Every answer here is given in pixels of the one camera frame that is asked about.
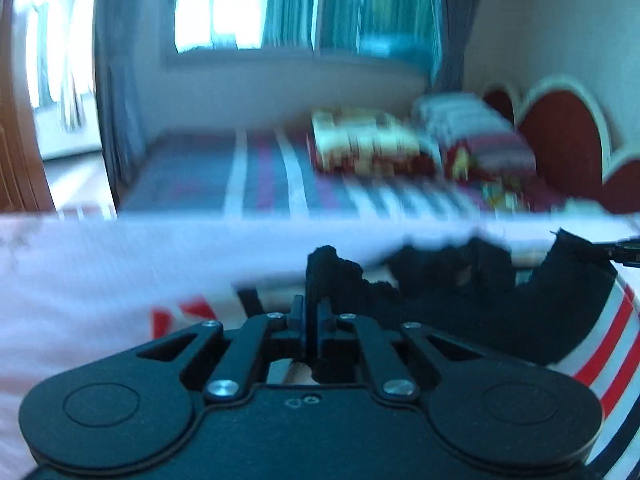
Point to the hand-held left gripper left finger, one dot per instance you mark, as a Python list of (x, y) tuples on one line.
[(250, 347)]

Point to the sliding glass window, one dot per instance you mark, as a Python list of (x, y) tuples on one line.
[(220, 5)]

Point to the brown wooden door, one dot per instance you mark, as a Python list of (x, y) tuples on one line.
[(17, 135)]

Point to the red white scalloped headboard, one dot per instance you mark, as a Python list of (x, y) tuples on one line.
[(565, 130)]

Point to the striped knit sweater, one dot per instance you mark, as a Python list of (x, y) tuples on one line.
[(565, 305)]

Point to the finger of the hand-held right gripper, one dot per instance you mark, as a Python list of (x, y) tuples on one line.
[(622, 252)]

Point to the bed with striped sheet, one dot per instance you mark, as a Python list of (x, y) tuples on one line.
[(210, 175)]

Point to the folded printed blanket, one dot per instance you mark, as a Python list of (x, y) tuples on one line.
[(365, 140)]

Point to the striped pillow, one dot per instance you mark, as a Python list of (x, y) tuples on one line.
[(475, 135)]

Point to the teal curtain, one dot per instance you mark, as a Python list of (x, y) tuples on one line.
[(370, 5)]

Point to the grey curtain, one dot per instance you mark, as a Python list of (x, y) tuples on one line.
[(125, 85), (460, 20)]

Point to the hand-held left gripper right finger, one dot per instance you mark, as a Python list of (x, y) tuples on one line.
[(372, 347)]

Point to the bed with floral sheet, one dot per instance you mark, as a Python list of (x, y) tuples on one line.
[(90, 270)]

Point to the white sheer curtain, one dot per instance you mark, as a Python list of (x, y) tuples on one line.
[(65, 50)]

